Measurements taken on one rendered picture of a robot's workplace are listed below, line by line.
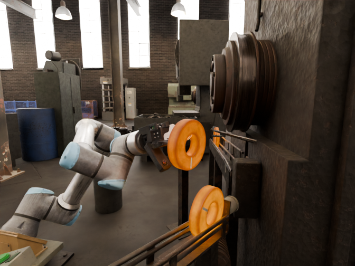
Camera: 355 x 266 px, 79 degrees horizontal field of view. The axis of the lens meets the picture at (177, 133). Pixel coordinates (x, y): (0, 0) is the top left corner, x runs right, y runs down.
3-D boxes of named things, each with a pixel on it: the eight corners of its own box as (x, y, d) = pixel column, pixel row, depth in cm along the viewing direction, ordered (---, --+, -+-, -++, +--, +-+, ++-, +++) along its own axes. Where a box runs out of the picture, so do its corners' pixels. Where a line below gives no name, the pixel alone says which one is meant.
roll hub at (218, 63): (217, 111, 123) (219, 59, 118) (224, 114, 95) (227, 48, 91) (207, 111, 123) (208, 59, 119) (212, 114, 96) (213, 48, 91)
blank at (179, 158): (207, 119, 71) (199, 118, 73) (177, 120, 59) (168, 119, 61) (204, 165, 73) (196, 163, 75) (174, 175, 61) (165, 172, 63)
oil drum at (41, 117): (66, 153, 419) (63, 106, 405) (46, 162, 360) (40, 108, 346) (37, 152, 423) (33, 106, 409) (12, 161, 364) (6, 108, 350)
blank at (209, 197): (214, 244, 68) (204, 239, 70) (228, 196, 73) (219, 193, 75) (192, 236, 56) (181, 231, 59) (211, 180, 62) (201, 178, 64)
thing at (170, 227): (183, 216, 194) (184, 137, 183) (201, 232, 172) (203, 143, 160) (163, 223, 184) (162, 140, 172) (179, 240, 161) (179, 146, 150)
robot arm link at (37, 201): (13, 214, 135) (29, 187, 145) (42, 221, 142) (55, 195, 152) (14, 211, 124) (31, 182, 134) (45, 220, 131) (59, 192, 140)
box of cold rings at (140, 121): (193, 150, 441) (194, 111, 428) (196, 162, 359) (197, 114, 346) (142, 150, 441) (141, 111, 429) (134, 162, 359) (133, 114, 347)
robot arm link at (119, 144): (122, 164, 91) (130, 143, 96) (141, 161, 83) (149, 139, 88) (103, 153, 85) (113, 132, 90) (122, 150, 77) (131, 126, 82)
